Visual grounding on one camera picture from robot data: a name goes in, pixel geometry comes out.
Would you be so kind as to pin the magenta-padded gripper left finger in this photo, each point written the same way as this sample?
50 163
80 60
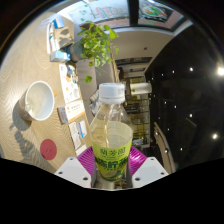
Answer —
73 171

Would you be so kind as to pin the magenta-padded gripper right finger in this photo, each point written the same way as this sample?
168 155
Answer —
148 171

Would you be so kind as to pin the clear green-labelled drink bottle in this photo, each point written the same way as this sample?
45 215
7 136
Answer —
111 146

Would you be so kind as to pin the white paper napkin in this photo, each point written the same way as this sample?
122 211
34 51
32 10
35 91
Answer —
81 150

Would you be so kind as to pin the flat round red coaster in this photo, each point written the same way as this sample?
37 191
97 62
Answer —
48 149

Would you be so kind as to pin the white paper packet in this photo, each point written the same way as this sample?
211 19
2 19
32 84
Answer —
73 129

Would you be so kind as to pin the white blue small packet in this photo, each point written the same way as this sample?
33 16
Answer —
82 128

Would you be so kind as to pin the brown mug, white inside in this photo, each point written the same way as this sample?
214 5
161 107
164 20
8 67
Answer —
40 101

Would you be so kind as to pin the white round column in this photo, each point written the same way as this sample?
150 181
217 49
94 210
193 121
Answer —
141 89

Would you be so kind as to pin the white colourful printed leaflet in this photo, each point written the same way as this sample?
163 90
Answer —
70 88

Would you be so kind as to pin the small blue white tissue box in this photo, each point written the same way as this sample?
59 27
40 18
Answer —
60 56

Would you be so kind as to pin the group of ceiling lights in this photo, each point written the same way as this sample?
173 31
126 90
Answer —
220 70

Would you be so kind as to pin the potted green plant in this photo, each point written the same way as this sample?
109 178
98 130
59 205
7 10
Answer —
96 45

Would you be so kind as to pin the brown cardboard box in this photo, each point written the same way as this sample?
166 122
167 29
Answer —
65 37

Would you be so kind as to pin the long white blue packet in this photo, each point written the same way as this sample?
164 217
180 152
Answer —
50 36

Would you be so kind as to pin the small blue white card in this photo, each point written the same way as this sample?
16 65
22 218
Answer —
58 22

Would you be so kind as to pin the black-framed window with decals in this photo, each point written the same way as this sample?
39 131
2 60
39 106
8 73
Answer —
153 10

